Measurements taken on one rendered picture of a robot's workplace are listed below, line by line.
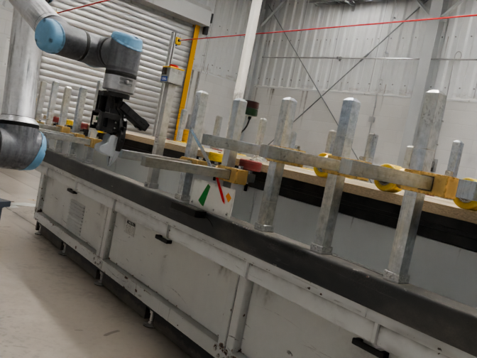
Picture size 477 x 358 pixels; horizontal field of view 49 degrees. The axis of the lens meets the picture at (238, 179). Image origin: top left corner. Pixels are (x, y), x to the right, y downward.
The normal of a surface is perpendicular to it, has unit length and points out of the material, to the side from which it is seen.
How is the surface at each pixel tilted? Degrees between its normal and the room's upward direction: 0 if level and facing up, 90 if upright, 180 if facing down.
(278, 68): 90
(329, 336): 90
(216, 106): 90
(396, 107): 90
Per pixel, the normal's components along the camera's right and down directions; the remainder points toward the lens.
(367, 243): -0.78, -0.12
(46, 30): -0.59, -0.04
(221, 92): 0.67, 0.18
